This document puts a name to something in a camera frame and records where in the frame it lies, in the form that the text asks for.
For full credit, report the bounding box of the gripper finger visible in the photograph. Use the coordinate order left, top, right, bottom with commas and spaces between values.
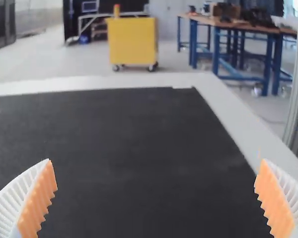
253, 158, 298, 238
0, 158, 59, 238

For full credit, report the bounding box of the black mat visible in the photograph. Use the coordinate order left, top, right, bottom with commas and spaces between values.
0, 86, 274, 238

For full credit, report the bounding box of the yellow wheeled cart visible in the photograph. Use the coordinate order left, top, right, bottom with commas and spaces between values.
105, 16, 160, 73

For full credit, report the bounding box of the blue workbench frame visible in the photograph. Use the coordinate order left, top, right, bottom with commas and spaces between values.
176, 12, 298, 97

